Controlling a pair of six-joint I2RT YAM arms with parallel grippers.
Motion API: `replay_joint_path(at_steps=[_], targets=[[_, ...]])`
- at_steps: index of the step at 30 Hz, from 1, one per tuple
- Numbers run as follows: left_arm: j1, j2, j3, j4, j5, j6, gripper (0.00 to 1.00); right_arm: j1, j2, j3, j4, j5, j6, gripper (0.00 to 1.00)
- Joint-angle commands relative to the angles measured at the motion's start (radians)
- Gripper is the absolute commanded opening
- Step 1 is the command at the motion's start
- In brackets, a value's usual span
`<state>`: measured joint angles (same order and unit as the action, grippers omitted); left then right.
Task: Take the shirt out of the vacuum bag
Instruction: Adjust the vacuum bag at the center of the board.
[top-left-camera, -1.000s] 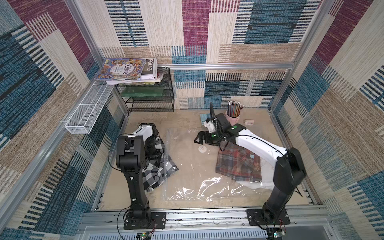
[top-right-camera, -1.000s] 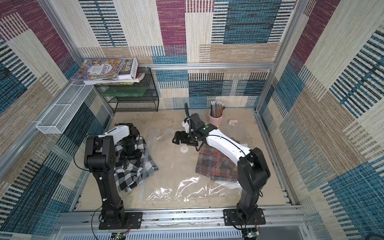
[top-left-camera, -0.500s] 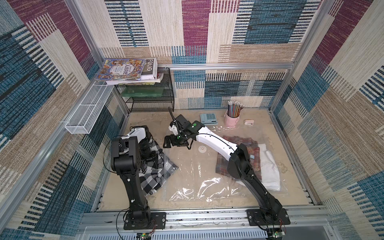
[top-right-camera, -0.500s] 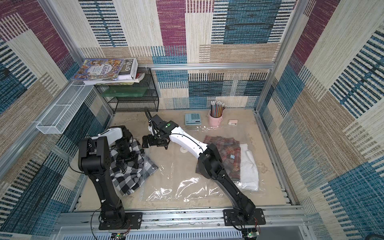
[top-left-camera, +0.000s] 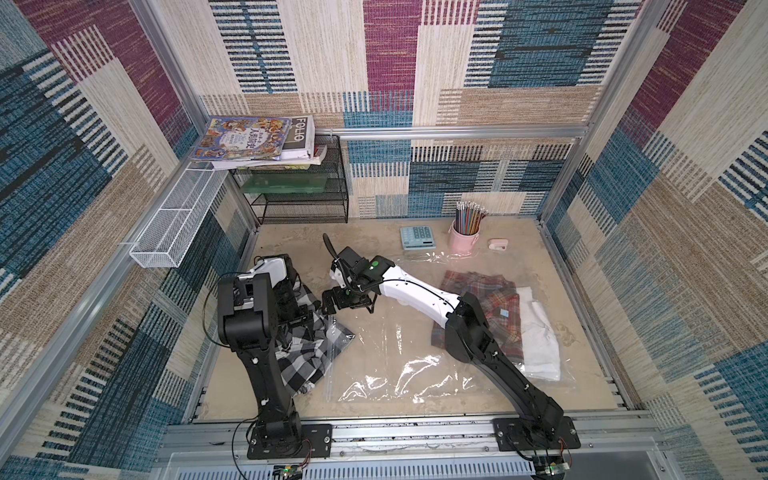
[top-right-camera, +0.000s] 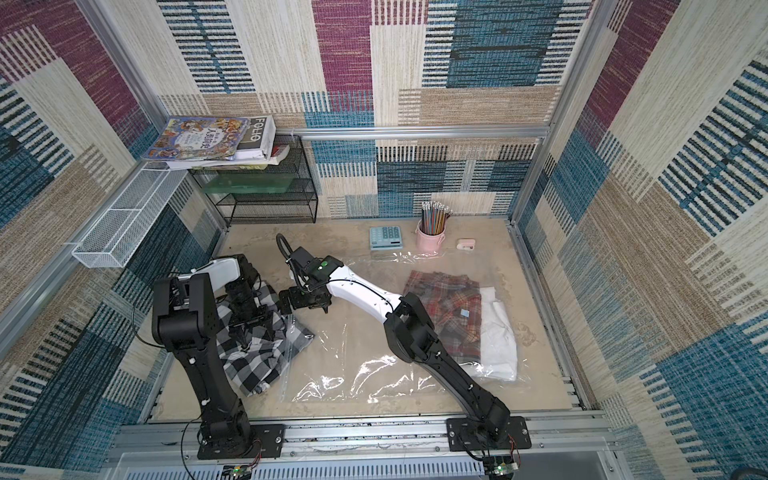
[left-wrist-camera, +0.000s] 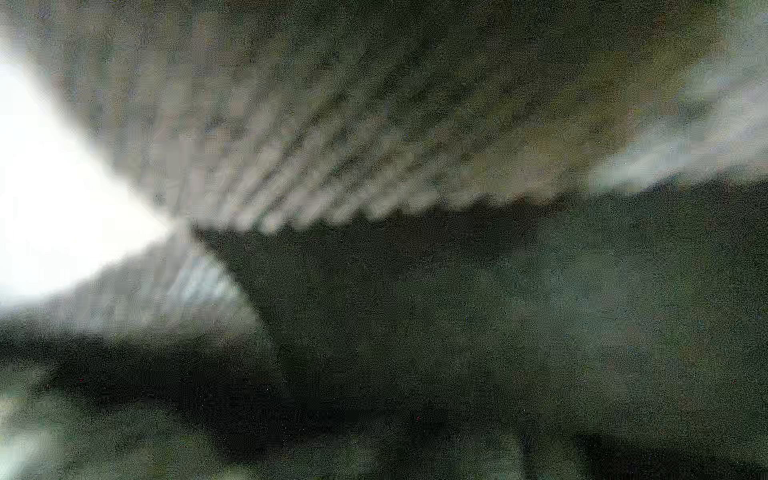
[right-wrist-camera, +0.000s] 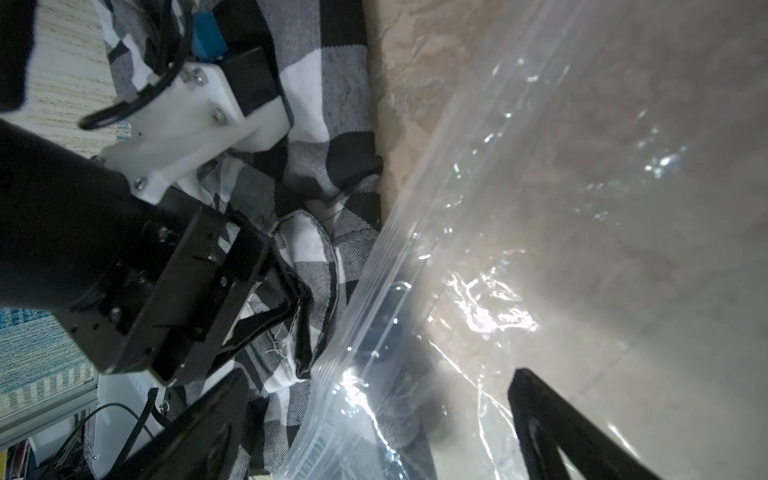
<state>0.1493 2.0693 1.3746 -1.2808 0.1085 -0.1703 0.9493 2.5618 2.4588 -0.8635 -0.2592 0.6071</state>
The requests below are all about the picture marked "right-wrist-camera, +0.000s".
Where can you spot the black white checked shirt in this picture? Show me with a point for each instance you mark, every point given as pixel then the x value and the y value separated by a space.
pixel 315 194

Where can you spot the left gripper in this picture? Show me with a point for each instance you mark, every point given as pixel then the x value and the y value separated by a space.
pixel 153 276

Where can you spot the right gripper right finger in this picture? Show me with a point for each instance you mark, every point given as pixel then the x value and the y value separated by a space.
pixel 550 429

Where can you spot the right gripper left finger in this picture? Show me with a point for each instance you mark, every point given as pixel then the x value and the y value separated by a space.
pixel 202 443

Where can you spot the clear plastic vacuum bag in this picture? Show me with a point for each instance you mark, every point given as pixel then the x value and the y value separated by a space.
pixel 592 207

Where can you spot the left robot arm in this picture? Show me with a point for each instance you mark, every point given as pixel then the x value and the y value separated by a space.
pixel 29 265

